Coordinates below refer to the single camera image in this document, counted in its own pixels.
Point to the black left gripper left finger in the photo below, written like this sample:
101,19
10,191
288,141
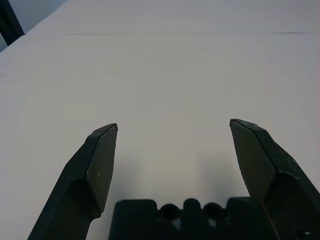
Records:
82,175

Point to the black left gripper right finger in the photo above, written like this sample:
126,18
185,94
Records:
275,175

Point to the black framed side table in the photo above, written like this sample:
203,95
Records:
8,20

